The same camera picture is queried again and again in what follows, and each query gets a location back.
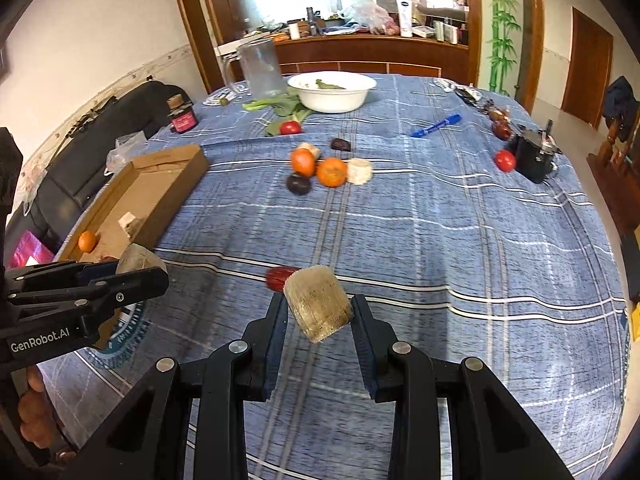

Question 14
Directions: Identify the shallow cardboard box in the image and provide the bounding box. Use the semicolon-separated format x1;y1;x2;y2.
55;144;210;351

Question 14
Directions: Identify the bunch of keys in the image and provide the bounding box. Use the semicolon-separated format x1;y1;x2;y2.
435;80;496;108

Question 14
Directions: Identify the tall white bottle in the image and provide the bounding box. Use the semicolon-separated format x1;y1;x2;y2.
395;0;415;38

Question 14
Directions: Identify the person's left hand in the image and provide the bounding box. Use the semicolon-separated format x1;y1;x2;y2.
17;365;68;456

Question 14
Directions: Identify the black metal cup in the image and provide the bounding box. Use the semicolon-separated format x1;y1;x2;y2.
515;120;563;184

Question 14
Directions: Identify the clear plastic wrapper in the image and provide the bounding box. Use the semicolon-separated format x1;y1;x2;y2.
202;87;251;107

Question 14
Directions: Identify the blue pen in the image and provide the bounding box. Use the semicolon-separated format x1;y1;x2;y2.
411;114;462;138

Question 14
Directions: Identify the wooden stair railing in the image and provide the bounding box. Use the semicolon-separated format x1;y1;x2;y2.
587;125;640;241

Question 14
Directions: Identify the clear plastic bag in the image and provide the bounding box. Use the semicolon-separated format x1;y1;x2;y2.
105;132;148;173

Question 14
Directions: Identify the white bowl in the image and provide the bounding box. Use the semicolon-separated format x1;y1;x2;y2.
287;71;377;114

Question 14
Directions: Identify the wooden room divider frame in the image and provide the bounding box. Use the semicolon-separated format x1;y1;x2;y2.
167;0;546;101

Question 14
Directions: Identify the dark bottle with pink label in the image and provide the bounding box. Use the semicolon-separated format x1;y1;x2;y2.
167;95;197;133

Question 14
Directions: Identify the thin white plastic bag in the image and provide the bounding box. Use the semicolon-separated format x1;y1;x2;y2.
20;160;48;211

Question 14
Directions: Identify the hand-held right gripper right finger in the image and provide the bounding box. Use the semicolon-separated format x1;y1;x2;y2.
350;294;576;480

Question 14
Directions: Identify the clear glass mug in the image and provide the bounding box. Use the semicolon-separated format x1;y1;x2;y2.
222;37;283;100

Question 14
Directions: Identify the green bamboo wall decal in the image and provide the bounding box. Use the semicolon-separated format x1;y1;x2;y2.
482;0;521;96

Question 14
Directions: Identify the wooden sideboard cabinet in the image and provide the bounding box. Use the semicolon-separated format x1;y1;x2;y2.
215;35;471;86

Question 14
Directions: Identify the translucent plastic bag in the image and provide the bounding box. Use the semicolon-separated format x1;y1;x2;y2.
340;0;401;36

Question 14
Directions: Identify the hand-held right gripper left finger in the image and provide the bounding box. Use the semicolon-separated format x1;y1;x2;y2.
67;292;291;480

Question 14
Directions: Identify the red gift bag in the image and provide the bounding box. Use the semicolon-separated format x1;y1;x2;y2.
10;230;56;268

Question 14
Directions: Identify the large red jujube date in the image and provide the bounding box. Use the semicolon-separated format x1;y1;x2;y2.
265;266;296;292

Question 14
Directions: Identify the dark blue jacket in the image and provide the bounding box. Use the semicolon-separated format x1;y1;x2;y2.
602;76;636;143

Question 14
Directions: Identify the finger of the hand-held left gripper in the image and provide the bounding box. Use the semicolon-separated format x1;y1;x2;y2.
7;266;170;339
5;259;121;293

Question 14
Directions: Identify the black leather sofa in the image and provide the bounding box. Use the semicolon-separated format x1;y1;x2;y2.
10;80;193;261

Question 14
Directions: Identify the brown wooden door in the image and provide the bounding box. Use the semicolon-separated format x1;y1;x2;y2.
560;7;615;128

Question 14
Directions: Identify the green leafy vegetable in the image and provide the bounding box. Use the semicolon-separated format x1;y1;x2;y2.
242;92;313;136

